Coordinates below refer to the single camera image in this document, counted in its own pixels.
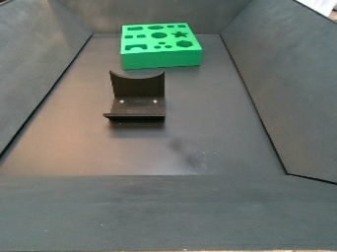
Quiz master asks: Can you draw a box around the black curved bracket stand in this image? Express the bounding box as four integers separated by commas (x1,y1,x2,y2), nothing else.
102,72,165,120

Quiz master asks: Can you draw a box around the green shape sorter board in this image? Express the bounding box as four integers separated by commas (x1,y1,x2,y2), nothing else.
120,23,203,70

